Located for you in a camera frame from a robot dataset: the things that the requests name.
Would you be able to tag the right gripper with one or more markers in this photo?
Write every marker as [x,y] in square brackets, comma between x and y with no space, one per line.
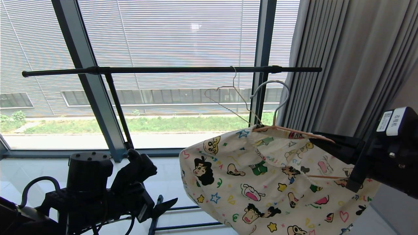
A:
[359,169]

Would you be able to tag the cream printed garment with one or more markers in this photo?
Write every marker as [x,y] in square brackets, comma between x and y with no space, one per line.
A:
[261,182]

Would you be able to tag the pink clothes hanger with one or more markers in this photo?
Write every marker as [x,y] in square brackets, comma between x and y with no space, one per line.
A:
[233,83]
[283,98]

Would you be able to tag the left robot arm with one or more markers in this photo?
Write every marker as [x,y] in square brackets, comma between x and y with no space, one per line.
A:
[88,176]

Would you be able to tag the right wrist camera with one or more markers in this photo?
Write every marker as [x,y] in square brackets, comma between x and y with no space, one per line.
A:
[398,130]

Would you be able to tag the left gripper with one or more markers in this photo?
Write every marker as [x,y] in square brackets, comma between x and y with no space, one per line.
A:
[135,204]

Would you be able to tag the window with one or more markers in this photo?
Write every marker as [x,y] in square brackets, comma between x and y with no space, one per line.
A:
[163,39]

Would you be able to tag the beige curtain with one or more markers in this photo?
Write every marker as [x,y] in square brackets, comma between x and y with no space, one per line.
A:
[352,65]

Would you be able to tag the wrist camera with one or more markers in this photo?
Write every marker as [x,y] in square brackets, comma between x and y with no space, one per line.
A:
[137,169]
[398,130]

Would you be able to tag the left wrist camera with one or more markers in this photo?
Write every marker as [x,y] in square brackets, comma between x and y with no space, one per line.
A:
[137,169]

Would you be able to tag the black clothes rack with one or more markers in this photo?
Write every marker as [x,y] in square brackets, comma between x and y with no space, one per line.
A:
[163,69]

